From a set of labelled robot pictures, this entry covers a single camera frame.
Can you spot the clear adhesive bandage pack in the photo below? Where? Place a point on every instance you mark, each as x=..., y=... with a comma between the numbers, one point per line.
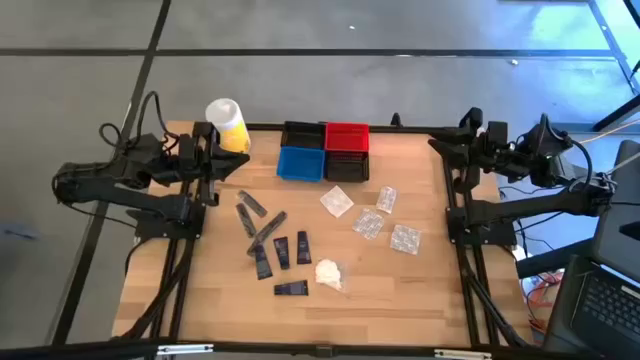
x=368, y=224
x=386, y=200
x=336, y=201
x=405, y=240

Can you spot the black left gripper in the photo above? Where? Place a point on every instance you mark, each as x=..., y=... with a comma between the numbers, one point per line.
x=207, y=165

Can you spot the black aluminium table frame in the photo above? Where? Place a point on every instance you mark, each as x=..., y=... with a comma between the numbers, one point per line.
x=410, y=129

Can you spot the black stand base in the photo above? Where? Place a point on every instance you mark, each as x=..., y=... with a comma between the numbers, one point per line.
x=550, y=260

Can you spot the yellow white wipes canister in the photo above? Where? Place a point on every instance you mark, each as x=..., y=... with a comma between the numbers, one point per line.
x=227, y=117

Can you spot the long dark slim packet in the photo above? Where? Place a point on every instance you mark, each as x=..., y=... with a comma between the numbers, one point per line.
x=267, y=232

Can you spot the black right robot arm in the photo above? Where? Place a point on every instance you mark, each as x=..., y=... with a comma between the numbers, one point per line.
x=525, y=207

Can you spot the red plastic mesh basket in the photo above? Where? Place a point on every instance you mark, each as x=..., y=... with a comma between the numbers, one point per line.
x=347, y=136

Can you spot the blue plastic mesh basket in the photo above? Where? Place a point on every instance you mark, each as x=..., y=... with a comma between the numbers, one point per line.
x=301, y=164

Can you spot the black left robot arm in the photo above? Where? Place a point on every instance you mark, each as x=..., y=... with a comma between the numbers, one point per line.
x=150, y=200

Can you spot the grey blue desk foot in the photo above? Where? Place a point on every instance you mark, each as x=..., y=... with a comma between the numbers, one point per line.
x=595, y=128
x=17, y=233

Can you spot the clear bag of cotton swabs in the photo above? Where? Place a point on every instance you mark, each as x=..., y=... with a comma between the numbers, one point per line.
x=328, y=274

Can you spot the silver metal bracket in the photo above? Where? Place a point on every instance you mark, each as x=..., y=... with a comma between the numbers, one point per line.
x=185, y=349
x=462, y=354

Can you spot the black laptop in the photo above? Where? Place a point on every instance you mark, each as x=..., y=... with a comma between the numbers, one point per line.
x=610, y=305

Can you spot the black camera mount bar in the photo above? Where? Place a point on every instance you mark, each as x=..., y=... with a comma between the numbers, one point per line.
x=75, y=350

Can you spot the black side desk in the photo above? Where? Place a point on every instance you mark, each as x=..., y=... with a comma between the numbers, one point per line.
x=609, y=35

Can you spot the black plastic mesh basket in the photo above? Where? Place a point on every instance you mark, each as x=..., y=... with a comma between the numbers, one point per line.
x=302, y=135
x=347, y=167

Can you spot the black hook bracket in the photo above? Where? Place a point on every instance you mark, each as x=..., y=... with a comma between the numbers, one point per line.
x=396, y=120

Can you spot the dark blue toiletry tube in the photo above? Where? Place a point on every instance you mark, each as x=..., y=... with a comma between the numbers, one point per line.
x=263, y=263
x=282, y=253
x=291, y=288
x=304, y=248

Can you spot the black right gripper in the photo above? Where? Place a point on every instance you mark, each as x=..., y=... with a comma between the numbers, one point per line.
x=475, y=152

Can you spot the black monitor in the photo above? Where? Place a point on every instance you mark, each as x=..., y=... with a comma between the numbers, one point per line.
x=620, y=225

